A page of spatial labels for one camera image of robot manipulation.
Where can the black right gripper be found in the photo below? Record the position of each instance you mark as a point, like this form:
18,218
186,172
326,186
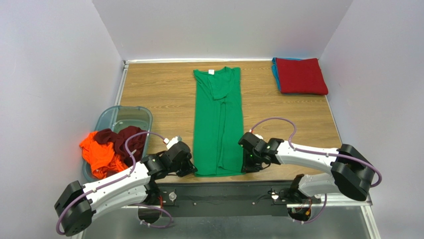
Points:
249,166

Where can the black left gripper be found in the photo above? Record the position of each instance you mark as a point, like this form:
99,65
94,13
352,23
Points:
188,167

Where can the green t-shirt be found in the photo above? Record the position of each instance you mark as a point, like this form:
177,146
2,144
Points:
218,123

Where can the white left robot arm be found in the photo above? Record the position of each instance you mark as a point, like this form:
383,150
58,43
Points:
79,205

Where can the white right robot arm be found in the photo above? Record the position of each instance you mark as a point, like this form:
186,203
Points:
342,170

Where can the maroon t-shirt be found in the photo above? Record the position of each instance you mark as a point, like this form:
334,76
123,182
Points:
136,144

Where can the clear blue plastic bin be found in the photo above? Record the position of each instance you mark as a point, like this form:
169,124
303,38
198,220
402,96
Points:
118,118

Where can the orange t-shirt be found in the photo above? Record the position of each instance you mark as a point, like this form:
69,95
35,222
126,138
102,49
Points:
102,158

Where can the blue folded t-shirt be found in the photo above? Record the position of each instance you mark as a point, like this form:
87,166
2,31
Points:
274,70

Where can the red folded t-shirt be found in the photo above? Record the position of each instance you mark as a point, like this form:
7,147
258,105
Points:
301,77

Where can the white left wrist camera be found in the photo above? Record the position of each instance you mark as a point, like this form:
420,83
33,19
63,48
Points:
170,142

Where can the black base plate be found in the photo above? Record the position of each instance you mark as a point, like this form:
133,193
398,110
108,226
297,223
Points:
230,199

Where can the aluminium rail frame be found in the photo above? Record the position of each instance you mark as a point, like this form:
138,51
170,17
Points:
340,220

